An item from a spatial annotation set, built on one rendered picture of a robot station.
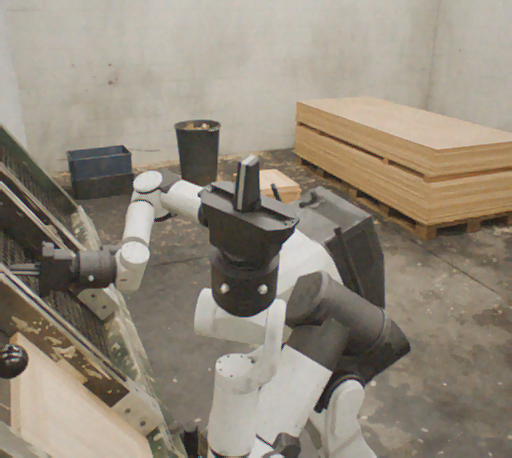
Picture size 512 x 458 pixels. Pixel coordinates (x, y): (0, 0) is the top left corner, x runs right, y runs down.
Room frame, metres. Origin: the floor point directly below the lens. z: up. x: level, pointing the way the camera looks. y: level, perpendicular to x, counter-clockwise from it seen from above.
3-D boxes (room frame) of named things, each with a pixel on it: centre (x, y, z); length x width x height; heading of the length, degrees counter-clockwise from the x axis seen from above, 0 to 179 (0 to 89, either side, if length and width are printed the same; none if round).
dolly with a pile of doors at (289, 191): (4.34, -0.10, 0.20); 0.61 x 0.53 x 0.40; 21
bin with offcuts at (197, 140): (5.48, 0.55, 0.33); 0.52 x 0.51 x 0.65; 21
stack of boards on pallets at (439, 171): (5.21, -1.48, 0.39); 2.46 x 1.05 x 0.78; 21
